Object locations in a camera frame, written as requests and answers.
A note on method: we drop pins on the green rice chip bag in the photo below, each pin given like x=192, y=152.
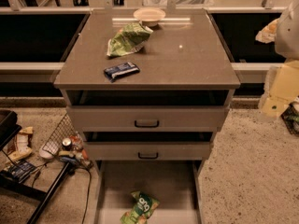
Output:
x=143, y=209

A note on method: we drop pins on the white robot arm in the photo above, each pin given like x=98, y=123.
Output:
x=287, y=37

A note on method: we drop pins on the grey drawer cabinet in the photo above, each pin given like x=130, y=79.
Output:
x=184, y=52

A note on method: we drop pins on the top grey drawer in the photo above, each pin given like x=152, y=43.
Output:
x=164, y=111

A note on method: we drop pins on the grey drawer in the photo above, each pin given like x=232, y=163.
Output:
x=128, y=146
x=164, y=111
x=173, y=183

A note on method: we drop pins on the middle grey drawer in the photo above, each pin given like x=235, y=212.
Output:
x=128, y=146

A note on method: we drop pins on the crumpled green chip bag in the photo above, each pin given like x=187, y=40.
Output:
x=130, y=39

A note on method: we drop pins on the bottom grey drawer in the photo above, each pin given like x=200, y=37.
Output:
x=173, y=183

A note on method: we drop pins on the orange white snack bag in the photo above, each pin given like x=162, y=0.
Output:
x=20, y=147

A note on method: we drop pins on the dark blue snack bar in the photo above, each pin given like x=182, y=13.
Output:
x=122, y=70

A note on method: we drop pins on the white bowl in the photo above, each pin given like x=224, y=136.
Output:
x=149, y=16

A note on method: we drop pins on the metal soda can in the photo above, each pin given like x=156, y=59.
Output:
x=67, y=144

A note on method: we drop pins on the white dish on floor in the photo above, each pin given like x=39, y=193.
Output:
x=49, y=150

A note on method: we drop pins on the yellow cardboard box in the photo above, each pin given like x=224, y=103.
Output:
x=281, y=88

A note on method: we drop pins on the blue snack packet on floor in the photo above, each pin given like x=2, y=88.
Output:
x=18, y=172

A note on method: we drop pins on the wire mesh basket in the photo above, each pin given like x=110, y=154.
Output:
x=76, y=155

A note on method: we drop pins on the black stand frame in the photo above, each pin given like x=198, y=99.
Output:
x=14, y=182

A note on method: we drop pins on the right wire basket with items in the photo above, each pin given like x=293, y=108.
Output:
x=291, y=119

